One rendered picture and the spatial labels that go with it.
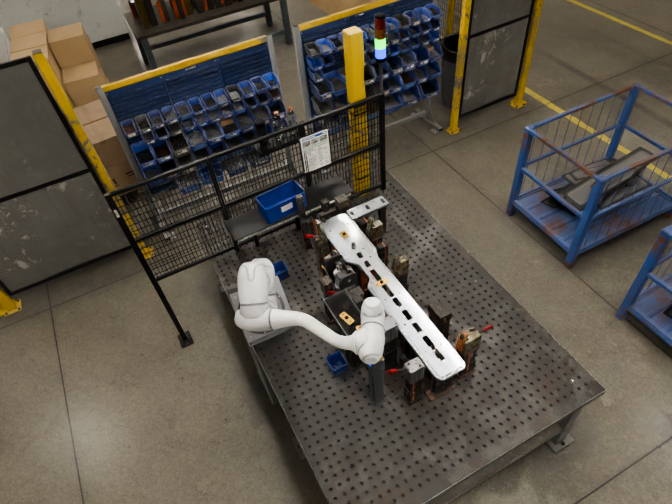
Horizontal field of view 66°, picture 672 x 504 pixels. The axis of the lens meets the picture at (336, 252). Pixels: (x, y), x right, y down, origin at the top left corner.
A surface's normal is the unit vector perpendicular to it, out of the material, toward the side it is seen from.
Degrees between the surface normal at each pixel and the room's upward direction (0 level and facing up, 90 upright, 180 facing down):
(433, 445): 0
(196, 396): 0
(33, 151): 92
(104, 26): 90
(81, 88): 90
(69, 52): 90
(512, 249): 0
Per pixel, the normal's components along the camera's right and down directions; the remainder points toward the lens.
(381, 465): -0.08, -0.67
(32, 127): 0.47, 0.63
